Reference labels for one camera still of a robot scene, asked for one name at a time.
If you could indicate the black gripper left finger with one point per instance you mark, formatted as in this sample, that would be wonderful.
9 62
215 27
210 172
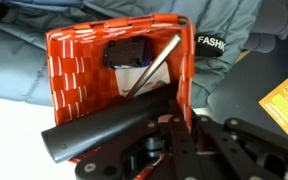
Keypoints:
134 156

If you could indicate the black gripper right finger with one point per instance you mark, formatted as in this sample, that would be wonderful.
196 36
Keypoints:
250 153

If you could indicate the red woven basket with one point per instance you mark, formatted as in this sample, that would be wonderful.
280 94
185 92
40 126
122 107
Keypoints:
77 83

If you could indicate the black cylinder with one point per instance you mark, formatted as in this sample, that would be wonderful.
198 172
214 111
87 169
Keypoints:
100 128

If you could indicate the orange leaflet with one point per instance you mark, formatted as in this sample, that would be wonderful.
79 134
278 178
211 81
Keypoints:
284 103

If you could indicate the white printed card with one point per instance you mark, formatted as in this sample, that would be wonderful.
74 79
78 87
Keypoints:
127 80

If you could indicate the silver metal rod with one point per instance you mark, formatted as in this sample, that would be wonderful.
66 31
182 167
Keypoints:
157 63

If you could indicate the small black box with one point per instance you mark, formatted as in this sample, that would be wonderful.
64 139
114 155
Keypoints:
125 53

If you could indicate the grey puffer jacket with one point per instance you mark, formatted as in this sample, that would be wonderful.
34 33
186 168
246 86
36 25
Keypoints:
17 50

